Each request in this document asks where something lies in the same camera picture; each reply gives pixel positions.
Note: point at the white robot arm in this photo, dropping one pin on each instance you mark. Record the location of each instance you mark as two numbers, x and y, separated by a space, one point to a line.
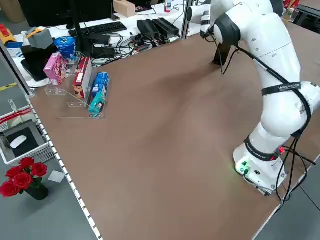
275 50

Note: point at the black flat tray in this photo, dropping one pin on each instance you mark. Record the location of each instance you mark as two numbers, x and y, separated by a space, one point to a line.
35 62

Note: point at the grey box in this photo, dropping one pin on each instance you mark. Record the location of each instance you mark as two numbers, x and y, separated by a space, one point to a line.
41 40

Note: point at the red biscuit box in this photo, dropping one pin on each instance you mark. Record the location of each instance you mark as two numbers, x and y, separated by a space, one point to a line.
80 85

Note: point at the white slotted edge strip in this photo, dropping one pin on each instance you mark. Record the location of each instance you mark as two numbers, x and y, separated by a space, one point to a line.
62 170

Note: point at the red roses bouquet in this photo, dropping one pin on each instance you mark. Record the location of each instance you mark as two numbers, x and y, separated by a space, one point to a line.
22 180

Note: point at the blue white box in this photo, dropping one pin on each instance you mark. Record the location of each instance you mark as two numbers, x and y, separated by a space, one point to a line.
13 45

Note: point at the clear acrylic snack rack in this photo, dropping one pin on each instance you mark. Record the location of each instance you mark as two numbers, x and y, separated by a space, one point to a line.
57 91

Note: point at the black mouse mat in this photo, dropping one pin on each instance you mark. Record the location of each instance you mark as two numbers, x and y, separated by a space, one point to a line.
30 140

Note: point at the aluminium frame profile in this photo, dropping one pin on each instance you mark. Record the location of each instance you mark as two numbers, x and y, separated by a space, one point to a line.
15 67

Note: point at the teal snack packet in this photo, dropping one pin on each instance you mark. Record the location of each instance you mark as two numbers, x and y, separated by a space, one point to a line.
97 105

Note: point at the black keyboard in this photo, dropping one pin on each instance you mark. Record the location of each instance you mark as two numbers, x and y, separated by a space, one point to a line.
100 28

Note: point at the pink snack box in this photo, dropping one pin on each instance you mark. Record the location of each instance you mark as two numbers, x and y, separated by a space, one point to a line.
53 70

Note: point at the white card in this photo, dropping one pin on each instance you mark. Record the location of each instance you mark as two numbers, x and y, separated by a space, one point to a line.
56 176

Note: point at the wooden box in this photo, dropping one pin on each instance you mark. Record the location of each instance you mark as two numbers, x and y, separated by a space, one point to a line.
123 8

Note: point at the white bottle red label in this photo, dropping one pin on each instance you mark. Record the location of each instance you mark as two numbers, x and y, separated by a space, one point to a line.
168 6

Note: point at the white plastic basket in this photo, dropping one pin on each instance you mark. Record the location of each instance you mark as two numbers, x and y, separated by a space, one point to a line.
37 155

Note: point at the black vase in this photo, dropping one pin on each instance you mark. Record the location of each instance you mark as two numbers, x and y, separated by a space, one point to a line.
37 193

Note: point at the blue snack cup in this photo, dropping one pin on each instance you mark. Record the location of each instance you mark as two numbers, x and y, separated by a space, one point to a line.
66 48

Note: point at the black monitor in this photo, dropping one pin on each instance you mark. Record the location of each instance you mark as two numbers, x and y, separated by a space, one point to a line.
50 12

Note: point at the white computer mouse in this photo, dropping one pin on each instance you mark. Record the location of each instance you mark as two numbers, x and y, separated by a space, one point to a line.
18 141

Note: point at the black power supply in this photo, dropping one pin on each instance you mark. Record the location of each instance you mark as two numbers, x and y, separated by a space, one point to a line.
166 26
147 27

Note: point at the red cola bottle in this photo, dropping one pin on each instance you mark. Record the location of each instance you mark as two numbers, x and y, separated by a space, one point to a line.
290 3

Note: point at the blue biscuit packet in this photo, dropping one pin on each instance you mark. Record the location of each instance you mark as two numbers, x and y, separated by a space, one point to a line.
100 82

